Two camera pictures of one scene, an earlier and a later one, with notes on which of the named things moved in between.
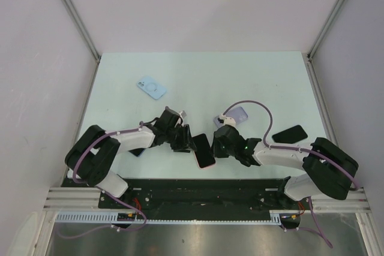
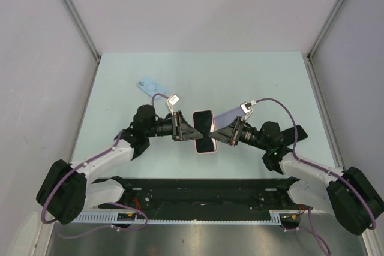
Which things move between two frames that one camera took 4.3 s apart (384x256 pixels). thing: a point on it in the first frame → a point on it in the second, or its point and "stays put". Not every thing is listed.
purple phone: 203,151 → 202,121
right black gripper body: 219,151 → 249,135
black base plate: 197,195 stays put
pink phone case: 203,151 → 213,127
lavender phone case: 239,115 stays put
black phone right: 290,135 stays put
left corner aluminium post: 76,14 stays put
